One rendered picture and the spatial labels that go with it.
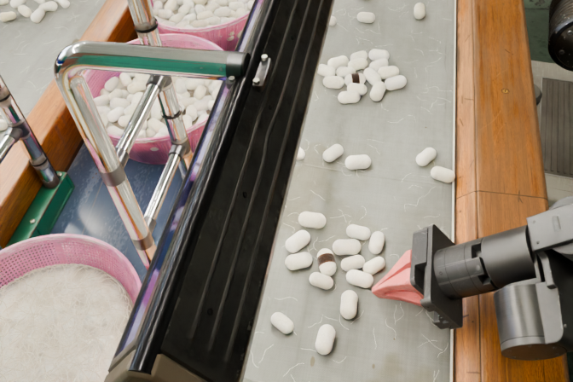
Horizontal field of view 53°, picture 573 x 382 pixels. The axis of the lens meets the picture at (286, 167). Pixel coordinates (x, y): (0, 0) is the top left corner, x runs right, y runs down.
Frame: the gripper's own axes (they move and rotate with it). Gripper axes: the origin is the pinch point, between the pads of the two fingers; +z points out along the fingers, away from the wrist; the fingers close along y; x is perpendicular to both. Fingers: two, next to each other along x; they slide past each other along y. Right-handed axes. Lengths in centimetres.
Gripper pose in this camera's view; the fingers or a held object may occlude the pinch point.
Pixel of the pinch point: (380, 291)
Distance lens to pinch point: 72.2
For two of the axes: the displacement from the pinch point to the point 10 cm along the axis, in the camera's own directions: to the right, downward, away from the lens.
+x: 6.7, 5.8, 4.7
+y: -1.9, 7.4, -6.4
